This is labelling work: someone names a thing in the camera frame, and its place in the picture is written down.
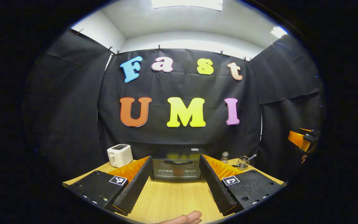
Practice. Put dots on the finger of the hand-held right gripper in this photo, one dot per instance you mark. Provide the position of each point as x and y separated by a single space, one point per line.
305 129
297 138

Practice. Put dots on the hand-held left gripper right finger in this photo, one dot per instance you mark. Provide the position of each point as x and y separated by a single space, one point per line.
218 189

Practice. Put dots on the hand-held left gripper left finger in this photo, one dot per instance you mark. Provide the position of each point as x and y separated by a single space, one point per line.
135 189

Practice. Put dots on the brown meat piece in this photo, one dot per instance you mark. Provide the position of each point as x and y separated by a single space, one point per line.
179 171

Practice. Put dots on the black electric oven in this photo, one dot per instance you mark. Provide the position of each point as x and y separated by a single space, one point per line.
177 155

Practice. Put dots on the glass bottle with yellow label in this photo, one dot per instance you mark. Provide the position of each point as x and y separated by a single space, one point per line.
225 158

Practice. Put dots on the small clear glass jar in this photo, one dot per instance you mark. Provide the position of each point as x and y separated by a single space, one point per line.
243 163

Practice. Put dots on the white toaster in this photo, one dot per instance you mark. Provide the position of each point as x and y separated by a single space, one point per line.
120 155

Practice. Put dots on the white spoon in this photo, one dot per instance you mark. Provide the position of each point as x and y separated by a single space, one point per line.
253 157

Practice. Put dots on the small ceiling light panel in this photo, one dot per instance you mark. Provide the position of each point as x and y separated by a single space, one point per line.
279 32

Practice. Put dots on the large ceiling light panel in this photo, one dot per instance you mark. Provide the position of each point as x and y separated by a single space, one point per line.
186 3

